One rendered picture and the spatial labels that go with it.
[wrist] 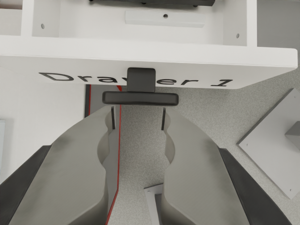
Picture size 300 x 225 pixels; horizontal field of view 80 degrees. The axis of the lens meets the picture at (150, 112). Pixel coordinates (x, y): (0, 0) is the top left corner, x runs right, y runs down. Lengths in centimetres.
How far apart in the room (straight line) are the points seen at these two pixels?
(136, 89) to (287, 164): 127
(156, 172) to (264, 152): 65
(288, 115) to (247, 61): 119
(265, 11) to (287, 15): 5
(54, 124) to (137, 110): 77
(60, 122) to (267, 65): 31
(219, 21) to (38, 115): 33
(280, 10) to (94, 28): 34
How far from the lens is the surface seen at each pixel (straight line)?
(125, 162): 111
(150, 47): 17
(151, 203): 117
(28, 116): 38
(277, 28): 52
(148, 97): 17
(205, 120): 115
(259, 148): 127
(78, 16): 30
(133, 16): 27
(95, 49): 17
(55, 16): 29
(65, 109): 35
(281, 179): 138
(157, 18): 27
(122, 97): 17
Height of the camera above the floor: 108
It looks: 86 degrees down
